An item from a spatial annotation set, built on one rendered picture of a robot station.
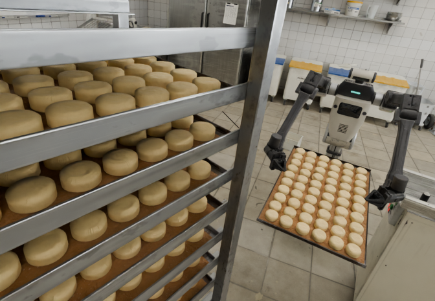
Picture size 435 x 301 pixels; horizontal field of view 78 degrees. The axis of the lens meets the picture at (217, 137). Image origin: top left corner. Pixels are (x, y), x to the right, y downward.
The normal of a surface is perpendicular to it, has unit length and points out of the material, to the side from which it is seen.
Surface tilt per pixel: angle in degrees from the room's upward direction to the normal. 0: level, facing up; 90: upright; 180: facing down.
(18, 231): 90
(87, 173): 0
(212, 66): 90
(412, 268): 90
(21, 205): 90
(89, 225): 0
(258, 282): 0
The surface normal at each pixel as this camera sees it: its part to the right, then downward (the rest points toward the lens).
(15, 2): 0.73, 0.39
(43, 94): 0.11, -0.88
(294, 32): -0.34, 0.41
